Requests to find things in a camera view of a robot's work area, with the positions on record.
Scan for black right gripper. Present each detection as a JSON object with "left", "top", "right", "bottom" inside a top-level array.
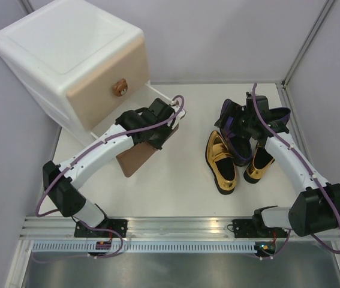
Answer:
[{"left": 215, "top": 101, "right": 255, "bottom": 140}]

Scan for purple metallic loafer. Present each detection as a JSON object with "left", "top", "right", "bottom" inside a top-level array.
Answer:
[
  {"left": 263, "top": 107, "right": 291, "bottom": 125},
  {"left": 215, "top": 99, "right": 252, "bottom": 167}
]

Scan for brown-front pulled-out drawer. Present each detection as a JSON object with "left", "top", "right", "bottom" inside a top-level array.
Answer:
[{"left": 91, "top": 84, "right": 179, "bottom": 177}]

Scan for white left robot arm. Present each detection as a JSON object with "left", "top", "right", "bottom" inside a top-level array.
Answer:
[{"left": 38, "top": 95, "right": 185, "bottom": 238}]

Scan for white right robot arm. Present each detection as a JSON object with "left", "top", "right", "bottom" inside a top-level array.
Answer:
[{"left": 231, "top": 94, "right": 340, "bottom": 237}]

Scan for white plastic shoe cabinet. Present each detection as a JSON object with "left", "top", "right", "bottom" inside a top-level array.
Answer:
[{"left": 0, "top": 1, "right": 145, "bottom": 145}]

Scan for gold metallic loafer right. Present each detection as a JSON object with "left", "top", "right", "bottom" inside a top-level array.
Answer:
[{"left": 243, "top": 143, "right": 275, "bottom": 184}]

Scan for gold metallic loafer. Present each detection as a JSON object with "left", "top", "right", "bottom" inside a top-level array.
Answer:
[
  {"left": 205, "top": 130, "right": 237, "bottom": 195},
  {"left": 243, "top": 143, "right": 275, "bottom": 184}
]

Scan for brown bear drawer knob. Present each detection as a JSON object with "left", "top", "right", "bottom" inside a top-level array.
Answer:
[{"left": 113, "top": 79, "right": 128, "bottom": 97}]

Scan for gold metallic loafer left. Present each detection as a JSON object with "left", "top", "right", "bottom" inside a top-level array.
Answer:
[{"left": 205, "top": 130, "right": 237, "bottom": 195}]

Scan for beige upper drawer front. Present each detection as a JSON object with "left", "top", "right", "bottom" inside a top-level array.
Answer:
[{"left": 66, "top": 37, "right": 150, "bottom": 130}]

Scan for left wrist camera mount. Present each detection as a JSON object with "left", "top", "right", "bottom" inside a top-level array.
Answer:
[{"left": 170, "top": 98, "right": 187, "bottom": 126}]

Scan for aluminium corner frame post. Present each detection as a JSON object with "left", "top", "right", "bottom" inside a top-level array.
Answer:
[{"left": 280, "top": 0, "right": 338, "bottom": 88}]

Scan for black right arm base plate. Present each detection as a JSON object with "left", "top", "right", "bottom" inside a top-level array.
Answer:
[{"left": 231, "top": 218, "right": 288, "bottom": 239}]

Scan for aluminium mounting rail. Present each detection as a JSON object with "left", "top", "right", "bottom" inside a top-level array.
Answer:
[{"left": 19, "top": 216, "right": 340, "bottom": 240}]

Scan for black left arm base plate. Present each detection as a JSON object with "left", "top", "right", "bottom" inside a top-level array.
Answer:
[{"left": 74, "top": 218, "right": 128, "bottom": 238}]

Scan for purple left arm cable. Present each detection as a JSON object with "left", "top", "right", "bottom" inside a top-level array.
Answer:
[{"left": 36, "top": 95, "right": 187, "bottom": 218}]

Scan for white slotted cable duct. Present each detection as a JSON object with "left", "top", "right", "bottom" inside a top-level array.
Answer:
[{"left": 32, "top": 241, "right": 256, "bottom": 254}]

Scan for aluminium left frame post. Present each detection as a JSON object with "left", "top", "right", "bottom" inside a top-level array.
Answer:
[{"left": 17, "top": 0, "right": 35, "bottom": 14}]

